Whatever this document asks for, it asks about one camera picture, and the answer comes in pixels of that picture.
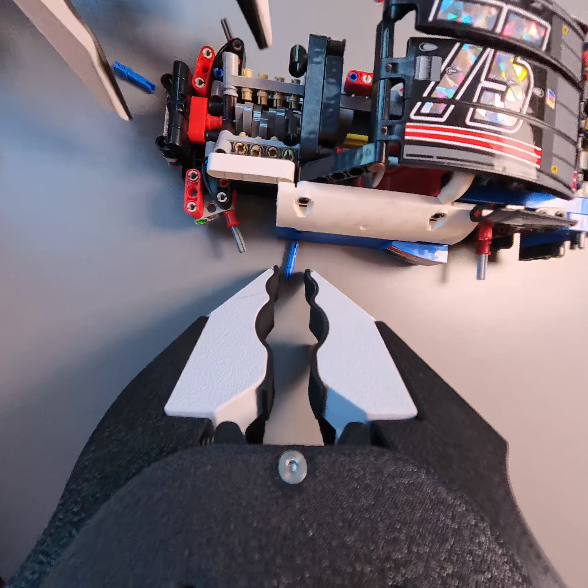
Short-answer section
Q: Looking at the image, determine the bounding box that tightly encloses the lego car model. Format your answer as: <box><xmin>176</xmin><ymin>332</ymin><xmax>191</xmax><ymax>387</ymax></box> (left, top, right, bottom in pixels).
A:
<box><xmin>155</xmin><ymin>0</ymin><xmax>588</xmax><ymax>281</ymax></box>

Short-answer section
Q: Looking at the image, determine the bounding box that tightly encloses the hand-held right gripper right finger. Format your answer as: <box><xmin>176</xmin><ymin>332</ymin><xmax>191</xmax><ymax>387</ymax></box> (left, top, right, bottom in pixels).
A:
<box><xmin>303</xmin><ymin>269</ymin><xmax>419</xmax><ymax>443</ymax></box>

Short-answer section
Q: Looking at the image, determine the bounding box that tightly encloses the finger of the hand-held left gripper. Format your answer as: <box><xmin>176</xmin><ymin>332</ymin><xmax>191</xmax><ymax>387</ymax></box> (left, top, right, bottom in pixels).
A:
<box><xmin>236</xmin><ymin>0</ymin><xmax>273</xmax><ymax>50</ymax></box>
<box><xmin>13</xmin><ymin>0</ymin><xmax>134</xmax><ymax>122</ymax></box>

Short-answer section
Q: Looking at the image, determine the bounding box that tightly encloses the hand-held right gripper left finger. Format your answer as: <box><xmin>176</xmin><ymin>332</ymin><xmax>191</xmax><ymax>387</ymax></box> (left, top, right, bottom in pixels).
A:
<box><xmin>164</xmin><ymin>266</ymin><xmax>280</xmax><ymax>439</ymax></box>

